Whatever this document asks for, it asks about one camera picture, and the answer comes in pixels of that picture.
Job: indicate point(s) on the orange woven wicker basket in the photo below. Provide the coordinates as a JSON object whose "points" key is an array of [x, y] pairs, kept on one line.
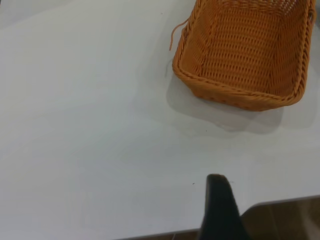
{"points": [[237, 50]]}

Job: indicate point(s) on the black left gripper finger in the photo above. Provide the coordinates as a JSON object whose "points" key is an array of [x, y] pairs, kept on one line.
{"points": [[220, 212]]}

